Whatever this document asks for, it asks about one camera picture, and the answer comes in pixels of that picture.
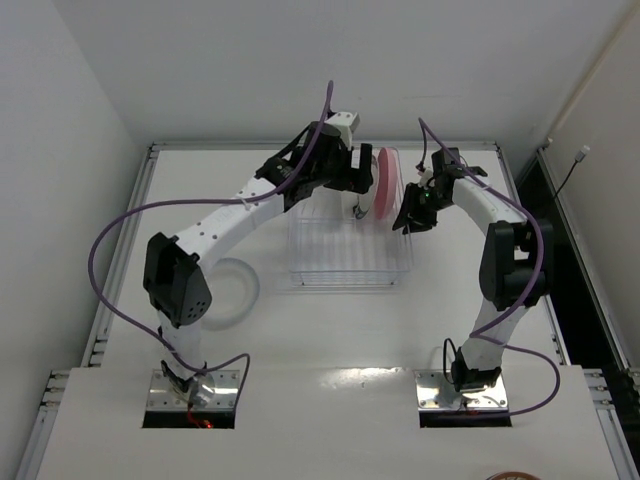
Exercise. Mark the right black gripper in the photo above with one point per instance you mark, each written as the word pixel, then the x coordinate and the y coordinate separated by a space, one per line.
pixel 417 206

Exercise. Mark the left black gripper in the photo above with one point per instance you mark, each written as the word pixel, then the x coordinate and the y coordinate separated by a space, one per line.
pixel 353 170

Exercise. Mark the pink plate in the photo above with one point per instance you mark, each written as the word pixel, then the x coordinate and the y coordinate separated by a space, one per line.
pixel 387 183

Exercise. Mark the green rimmed white plate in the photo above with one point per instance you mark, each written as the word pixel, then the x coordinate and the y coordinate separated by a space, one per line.
pixel 361 205

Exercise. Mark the clear wire dish rack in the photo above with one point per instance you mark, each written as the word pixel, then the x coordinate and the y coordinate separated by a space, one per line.
pixel 329 249

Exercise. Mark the clear glass plate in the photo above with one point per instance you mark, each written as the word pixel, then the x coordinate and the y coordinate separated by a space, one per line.
pixel 235 289

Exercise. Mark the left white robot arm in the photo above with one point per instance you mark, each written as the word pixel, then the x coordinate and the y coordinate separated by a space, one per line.
pixel 177 266

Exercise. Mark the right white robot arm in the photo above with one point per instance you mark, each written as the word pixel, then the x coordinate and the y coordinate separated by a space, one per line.
pixel 516 267

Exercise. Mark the brown bowl at edge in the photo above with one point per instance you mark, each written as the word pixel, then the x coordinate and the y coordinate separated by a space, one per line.
pixel 512 475

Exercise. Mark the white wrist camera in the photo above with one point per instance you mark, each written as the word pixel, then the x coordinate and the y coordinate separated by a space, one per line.
pixel 346 123

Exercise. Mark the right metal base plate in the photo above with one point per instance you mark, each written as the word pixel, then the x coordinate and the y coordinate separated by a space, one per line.
pixel 436 395

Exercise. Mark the metal base plate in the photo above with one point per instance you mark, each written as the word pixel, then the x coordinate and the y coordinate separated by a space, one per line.
pixel 215 393
pixel 436 395

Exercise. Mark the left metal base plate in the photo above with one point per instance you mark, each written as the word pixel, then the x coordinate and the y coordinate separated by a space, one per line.
pixel 215 393

